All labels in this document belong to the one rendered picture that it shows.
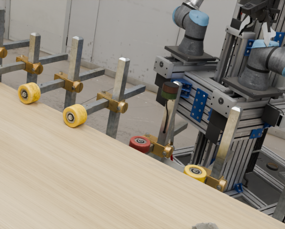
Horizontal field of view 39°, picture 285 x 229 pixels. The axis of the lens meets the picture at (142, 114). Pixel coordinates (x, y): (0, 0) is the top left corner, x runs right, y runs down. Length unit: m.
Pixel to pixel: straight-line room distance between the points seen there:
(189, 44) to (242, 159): 0.80
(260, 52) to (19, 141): 1.17
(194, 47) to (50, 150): 1.21
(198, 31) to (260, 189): 1.18
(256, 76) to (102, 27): 2.97
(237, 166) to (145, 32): 2.30
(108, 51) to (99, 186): 3.56
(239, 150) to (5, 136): 1.51
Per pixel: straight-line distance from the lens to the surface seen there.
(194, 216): 1.24
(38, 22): 5.28
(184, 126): 1.88
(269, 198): 2.83
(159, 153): 1.64
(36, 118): 1.62
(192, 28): 2.33
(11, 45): 2.27
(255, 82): 2.04
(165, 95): 1.49
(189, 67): 2.36
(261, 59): 2.00
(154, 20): 4.42
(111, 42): 4.70
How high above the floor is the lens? 1.64
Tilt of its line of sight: 24 degrees down
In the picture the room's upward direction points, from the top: 12 degrees clockwise
